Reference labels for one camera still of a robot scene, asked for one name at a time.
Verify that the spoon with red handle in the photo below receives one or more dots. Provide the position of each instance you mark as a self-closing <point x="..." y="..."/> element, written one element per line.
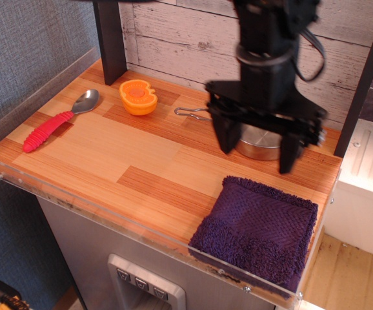
<point x="85" y="103"/>

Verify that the purple towel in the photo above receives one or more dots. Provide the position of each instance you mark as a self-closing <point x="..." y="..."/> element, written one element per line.
<point x="258" y="234"/>

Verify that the clear acrylic table edge guard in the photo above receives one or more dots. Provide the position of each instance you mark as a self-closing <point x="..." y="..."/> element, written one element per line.
<point x="134" y="218"/>

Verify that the grey toy fridge cabinet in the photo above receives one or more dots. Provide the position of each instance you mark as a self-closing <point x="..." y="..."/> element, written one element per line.
<point x="86" y="243"/>

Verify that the dark right shelf post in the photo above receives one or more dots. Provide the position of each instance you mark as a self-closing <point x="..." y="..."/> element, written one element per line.
<point x="356" y="106"/>

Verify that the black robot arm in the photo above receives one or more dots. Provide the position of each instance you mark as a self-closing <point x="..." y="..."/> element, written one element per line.
<point x="269" y="32"/>

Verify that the white toy sink unit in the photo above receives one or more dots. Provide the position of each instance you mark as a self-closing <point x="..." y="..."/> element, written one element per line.
<point x="349" y="215"/>

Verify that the silver dispenser button panel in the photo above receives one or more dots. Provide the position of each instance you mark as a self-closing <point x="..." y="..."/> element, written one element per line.
<point x="138" y="288"/>

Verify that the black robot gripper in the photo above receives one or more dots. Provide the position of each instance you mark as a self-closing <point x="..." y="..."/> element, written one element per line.
<point x="266" y="97"/>

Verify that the orange plastic half fruit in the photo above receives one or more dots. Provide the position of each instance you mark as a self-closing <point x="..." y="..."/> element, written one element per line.
<point x="138" y="97"/>

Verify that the small stainless steel pot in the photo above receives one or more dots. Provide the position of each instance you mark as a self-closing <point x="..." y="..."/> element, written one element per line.
<point x="254" y="143"/>

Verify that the yellow and black object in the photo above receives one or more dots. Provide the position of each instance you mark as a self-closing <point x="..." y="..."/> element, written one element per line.
<point x="13" y="302"/>

